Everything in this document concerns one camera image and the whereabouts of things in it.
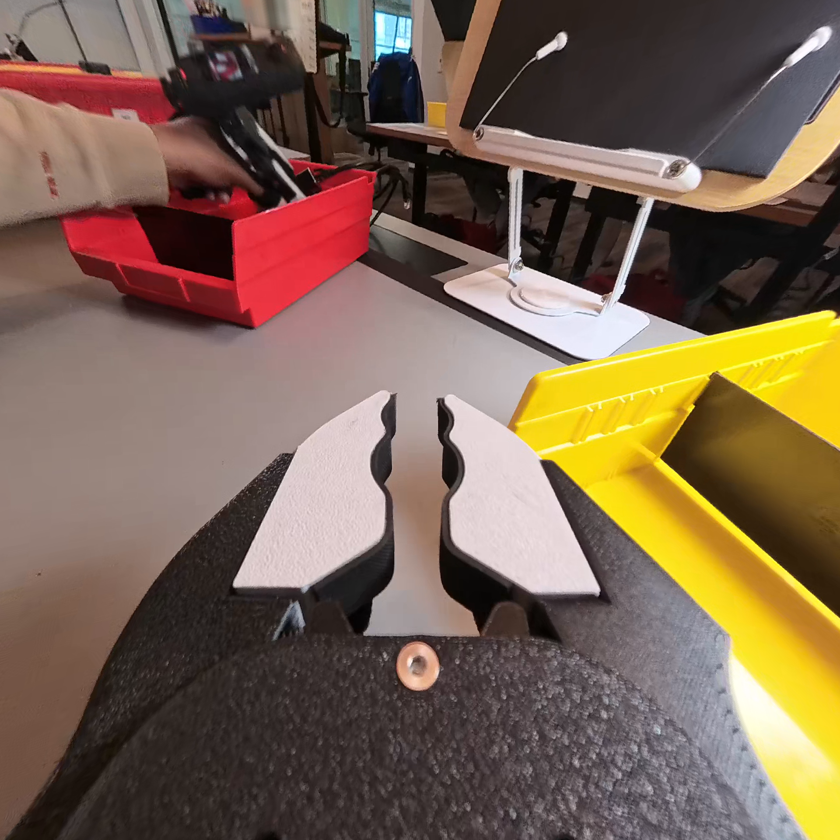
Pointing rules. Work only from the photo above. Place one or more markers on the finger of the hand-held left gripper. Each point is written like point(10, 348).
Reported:
point(275, 174)

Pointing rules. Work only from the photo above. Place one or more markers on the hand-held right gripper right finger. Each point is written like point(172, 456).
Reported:
point(512, 518)

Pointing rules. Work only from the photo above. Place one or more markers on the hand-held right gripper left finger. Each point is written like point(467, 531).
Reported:
point(321, 512)

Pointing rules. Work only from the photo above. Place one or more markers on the red storage bin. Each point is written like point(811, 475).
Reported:
point(295, 249)

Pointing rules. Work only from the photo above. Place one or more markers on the yellow storage bin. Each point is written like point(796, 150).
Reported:
point(656, 525)
point(436, 113)

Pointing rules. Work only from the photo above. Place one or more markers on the person's left hand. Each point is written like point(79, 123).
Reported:
point(190, 157)

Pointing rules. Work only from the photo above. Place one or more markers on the black bin divider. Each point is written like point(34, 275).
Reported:
point(754, 485)
point(190, 243)

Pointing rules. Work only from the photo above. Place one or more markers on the blue jacket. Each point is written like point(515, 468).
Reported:
point(394, 88)

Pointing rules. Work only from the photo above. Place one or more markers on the book stand with black board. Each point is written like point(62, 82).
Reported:
point(623, 65)

